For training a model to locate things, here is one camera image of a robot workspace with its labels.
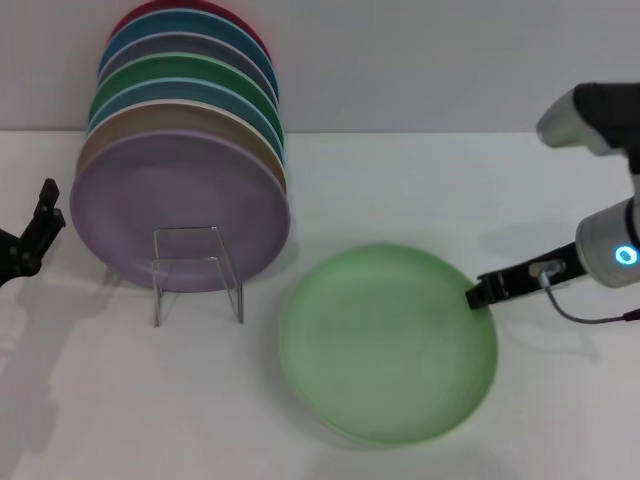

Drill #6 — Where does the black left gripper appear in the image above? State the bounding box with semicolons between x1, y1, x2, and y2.
0;177;67;289

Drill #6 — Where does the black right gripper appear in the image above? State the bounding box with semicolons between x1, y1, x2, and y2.
464;242;582;310

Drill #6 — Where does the light green plate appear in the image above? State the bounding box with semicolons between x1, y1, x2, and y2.
277;242;501;431

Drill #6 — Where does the purple plate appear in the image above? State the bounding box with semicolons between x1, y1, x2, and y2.
68;129;293;294

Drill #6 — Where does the beige plate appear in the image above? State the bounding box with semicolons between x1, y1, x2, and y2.
75;98;290;196

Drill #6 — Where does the light blue plate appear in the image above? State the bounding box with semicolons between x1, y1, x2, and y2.
85;77;286;151

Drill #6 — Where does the dark green plate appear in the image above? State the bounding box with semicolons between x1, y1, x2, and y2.
88;52;281;134

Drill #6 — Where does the clear acrylic plate rack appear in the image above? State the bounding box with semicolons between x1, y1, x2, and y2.
102;225;246;329

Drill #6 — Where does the red plate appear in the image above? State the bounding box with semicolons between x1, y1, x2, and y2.
108;0;274;66

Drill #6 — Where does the grey lavender plate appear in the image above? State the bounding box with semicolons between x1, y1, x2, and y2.
97;32;280;109

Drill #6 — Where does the deep blue plate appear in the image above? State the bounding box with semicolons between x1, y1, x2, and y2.
97;8;279;91

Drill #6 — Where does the grey right wrist cable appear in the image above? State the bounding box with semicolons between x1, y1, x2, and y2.
528;259;640;325

